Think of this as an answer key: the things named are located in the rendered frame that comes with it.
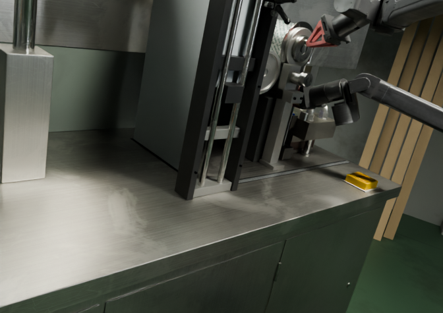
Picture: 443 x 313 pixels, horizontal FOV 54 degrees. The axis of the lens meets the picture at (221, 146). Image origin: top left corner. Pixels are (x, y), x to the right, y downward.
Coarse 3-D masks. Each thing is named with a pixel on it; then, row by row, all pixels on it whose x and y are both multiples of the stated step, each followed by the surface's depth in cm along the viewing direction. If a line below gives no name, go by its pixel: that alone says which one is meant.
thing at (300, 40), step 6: (300, 36) 123; (306, 36) 123; (294, 42) 122; (300, 42) 122; (294, 48) 122; (300, 48) 123; (306, 48) 125; (294, 54) 122; (300, 54) 124; (306, 54) 126; (294, 60) 125; (300, 60) 125
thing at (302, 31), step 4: (300, 28) 122; (304, 28) 122; (296, 32) 121; (300, 32) 122; (304, 32) 123; (308, 32) 124; (292, 36) 121; (296, 36) 122; (308, 36) 125; (288, 40) 121; (292, 40) 121; (288, 44) 121; (292, 44) 122; (288, 48) 121; (312, 48) 128; (288, 52) 122; (288, 56) 123; (288, 60) 123; (292, 60) 124; (296, 64) 126; (300, 64) 127; (304, 64) 129
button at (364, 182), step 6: (348, 174) 131; (354, 174) 132; (360, 174) 133; (348, 180) 131; (354, 180) 129; (360, 180) 128; (366, 180) 129; (372, 180) 131; (360, 186) 128; (366, 186) 127; (372, 186) 130
